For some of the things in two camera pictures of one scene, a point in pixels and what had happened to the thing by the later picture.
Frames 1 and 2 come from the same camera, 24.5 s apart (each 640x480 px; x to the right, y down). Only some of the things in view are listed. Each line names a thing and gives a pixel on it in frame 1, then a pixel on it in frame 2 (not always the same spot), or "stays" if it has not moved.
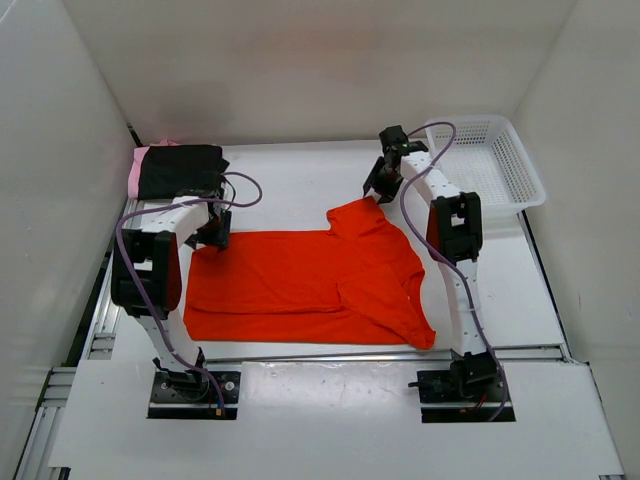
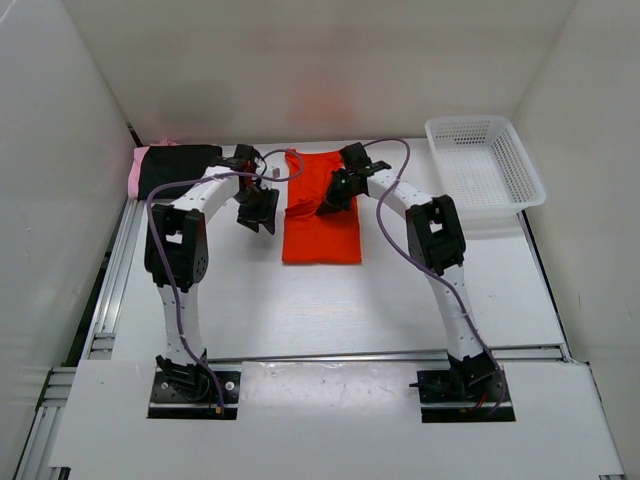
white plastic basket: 484,155 stays
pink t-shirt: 138,155 stays
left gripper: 220,238 → 250,220
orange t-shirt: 357,283 → 331,237
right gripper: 388,193 → 340,205
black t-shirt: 166,170 stays
